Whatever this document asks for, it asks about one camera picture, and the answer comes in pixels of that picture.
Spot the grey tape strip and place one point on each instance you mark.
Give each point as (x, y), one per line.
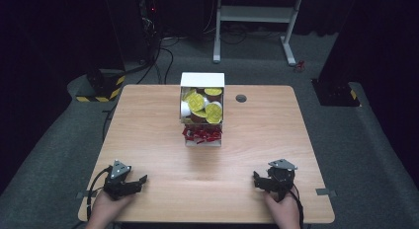
(82, 194)
(325, 191)

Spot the black yellow striped stand base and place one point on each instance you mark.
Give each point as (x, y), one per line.
(105, 87)

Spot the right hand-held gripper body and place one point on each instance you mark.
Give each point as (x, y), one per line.
(280, 178)

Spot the pile of red packets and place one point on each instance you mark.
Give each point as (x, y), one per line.
(201, 134)

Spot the person's right hand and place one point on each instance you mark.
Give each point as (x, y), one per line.
(283, 211)

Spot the white open box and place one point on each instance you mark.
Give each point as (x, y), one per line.
(201, 80)

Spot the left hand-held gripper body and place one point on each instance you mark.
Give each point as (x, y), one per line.
(116, 179)

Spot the dark equipment rack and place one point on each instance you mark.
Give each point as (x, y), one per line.
(148, 21)

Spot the white metal stand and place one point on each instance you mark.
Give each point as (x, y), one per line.
(253, 13)

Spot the pile of yellow-lid capsules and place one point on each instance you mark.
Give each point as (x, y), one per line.
(201, 105)

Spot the small red floor object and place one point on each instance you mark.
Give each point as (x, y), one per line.
(299, 66)

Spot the grey table grommet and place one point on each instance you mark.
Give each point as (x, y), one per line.
(241, 98)

